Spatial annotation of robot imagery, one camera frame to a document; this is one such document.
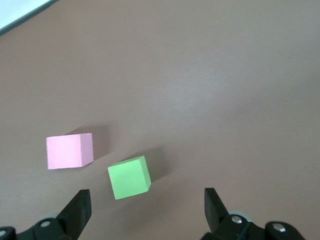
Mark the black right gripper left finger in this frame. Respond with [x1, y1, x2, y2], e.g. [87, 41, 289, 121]
[0, 188, 92, 240]

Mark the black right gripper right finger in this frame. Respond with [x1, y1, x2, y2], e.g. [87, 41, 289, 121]
[201, 187, 306, 240]

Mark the green foam cube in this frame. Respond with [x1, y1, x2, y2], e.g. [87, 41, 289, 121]
[107, 155, 152, 201]

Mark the pink foam cube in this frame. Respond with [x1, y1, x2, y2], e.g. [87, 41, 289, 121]
[46, 132, 94, 170]

